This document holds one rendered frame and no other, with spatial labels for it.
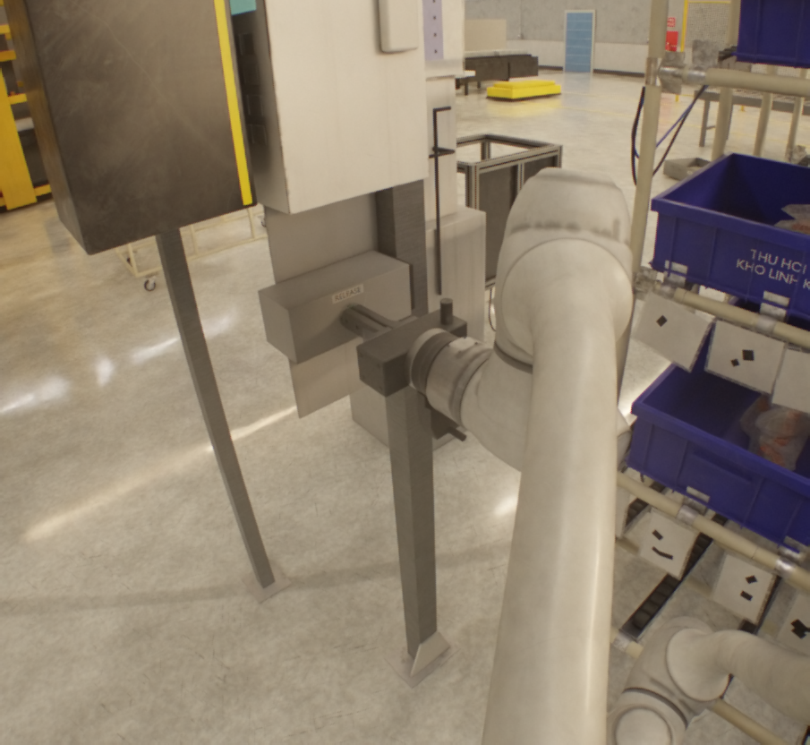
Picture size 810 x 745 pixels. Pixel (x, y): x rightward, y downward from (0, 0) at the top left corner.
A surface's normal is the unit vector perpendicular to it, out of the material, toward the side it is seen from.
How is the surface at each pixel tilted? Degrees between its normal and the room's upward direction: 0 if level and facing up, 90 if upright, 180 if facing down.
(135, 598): 0
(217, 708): 0
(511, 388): 79
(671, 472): 93
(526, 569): 48
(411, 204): 90
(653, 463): 93
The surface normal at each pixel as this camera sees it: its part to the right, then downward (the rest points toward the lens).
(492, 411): -0.80, 0.10
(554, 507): -0.44, -0.51
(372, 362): -0.76, 0.36
